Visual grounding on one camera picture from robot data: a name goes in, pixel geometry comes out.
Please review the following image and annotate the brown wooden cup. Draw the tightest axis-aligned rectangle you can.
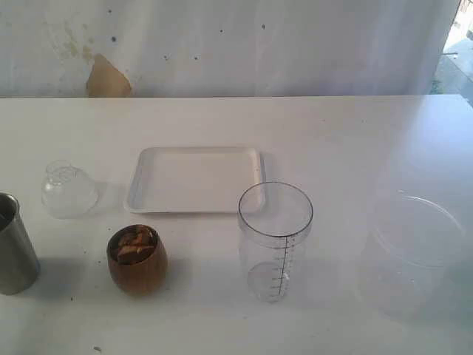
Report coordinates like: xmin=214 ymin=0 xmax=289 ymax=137
xmin=106 ymin=224 xmax=168 ymax=296

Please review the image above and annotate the clear dome lid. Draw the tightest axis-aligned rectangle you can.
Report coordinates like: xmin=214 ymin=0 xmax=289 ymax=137
xmin=41 ymin=160 xmax=98 ymax=219

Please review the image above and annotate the white rectangular tray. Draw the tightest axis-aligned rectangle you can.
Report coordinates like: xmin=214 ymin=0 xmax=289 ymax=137
xmin=124 ymin=146 xmax=265 ymax=214

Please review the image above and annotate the stainless steel cup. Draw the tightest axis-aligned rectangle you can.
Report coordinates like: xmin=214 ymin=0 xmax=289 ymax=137
xmin=0 ymin=192 xmax=40 ymax=295

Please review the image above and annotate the clear measuring jar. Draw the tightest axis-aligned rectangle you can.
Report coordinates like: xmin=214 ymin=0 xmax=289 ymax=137
xmin=237 ymin=181 xmax=314 ymax=302

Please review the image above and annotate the large clear plastic container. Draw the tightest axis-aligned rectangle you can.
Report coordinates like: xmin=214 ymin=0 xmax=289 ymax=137
xmin=358 ymin=192 xmax=466 ymax=320

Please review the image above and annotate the pile of coins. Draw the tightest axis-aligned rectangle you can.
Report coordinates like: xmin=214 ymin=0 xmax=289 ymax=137
xmin=113 ymin=226 xmax=155 ymax=265

